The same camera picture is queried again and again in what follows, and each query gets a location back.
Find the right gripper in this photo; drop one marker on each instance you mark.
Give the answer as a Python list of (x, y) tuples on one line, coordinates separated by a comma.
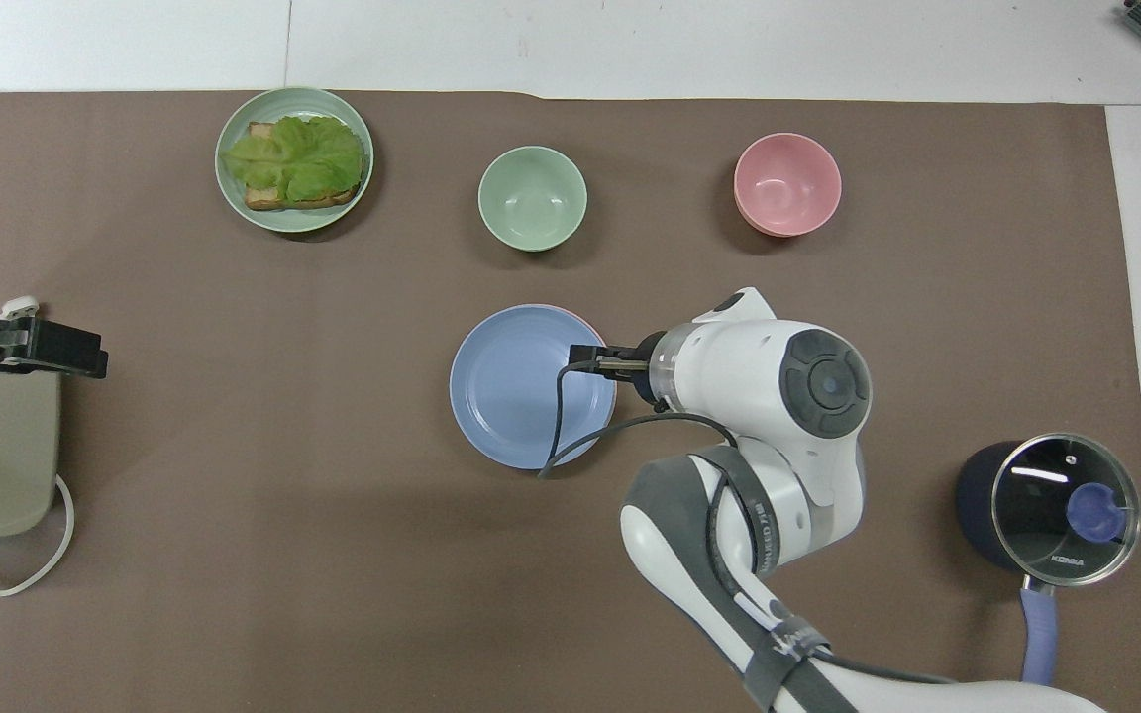
[(646, 368)]

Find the green plate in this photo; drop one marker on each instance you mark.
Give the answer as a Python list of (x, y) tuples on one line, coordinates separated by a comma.
[(234, 193)]

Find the green lettuce leaf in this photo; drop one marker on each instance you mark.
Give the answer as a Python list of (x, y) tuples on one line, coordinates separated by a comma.
[(293, 153)]

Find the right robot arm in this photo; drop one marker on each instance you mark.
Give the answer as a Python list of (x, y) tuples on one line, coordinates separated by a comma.
[(729, 376)]

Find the toast slice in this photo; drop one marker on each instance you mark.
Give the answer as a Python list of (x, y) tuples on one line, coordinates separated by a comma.
[(278, 200)]

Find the pink bowl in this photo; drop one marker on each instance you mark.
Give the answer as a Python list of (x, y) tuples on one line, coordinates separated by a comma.
[(787, 183)]

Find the dark blue pot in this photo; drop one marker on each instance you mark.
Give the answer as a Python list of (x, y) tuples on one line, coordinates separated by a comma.
[(975, 505)]

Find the blue plate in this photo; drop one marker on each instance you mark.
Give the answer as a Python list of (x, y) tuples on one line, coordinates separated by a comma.
[(511, 396)]

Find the glass pot lid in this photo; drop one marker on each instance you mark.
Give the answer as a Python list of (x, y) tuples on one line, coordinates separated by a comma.
[(1036, 515)]

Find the green bowl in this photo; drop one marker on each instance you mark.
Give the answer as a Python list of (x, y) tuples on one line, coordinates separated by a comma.
[(532, 198)]

